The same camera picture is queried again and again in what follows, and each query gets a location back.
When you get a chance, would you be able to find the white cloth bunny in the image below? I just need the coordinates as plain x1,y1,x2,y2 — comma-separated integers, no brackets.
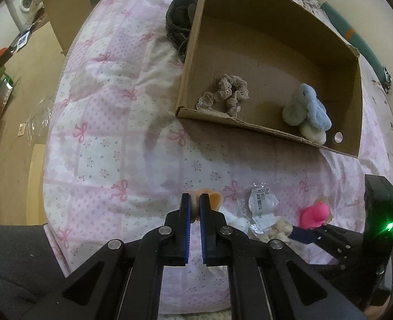
219,207,250,234

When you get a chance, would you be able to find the orange soft roll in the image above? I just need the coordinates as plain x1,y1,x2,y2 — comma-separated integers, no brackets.
189,188,222,223

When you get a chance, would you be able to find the pink rubber duck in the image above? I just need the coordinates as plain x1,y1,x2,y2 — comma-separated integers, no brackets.
299,201,331,230

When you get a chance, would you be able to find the beige knotted plush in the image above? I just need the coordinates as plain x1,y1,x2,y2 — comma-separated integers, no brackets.
258,216,293,244

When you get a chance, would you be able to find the light blue fluffy scrunchie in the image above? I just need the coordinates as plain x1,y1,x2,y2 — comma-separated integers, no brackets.
282,83,332,131

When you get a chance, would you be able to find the beige lace scrunchie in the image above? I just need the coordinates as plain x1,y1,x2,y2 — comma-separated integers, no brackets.
196,74,250,118

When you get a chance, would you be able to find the cream fluffy scrunchie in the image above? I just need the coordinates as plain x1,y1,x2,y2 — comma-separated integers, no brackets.
299,121,326,145

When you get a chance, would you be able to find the clear plastic label bag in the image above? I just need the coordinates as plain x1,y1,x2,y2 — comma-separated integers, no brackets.
248,184,279,235

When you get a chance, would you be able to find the pink patterned quilt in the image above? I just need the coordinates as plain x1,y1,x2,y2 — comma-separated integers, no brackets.
42,0,393,315

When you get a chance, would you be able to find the dark trouser leg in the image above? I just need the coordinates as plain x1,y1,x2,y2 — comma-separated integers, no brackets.
0,225,70,319

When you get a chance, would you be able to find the clear plastic wrapper on floor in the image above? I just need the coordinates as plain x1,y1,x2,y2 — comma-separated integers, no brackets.
18,96,53,147

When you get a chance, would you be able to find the teal orange bolster pillow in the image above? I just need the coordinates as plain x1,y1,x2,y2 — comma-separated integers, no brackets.
321,2,392,94

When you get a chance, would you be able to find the open cardboard box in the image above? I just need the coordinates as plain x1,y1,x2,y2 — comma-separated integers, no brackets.
176,0,363,157

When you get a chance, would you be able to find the black cloth bundle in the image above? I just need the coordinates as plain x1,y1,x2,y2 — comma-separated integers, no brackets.
165,0,198,63

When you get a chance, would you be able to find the beige wooden cabinet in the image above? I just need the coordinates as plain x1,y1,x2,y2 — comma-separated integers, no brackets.
43,0,92,55

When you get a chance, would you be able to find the white washing machine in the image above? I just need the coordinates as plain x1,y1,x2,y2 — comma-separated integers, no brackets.
5,0,40,30

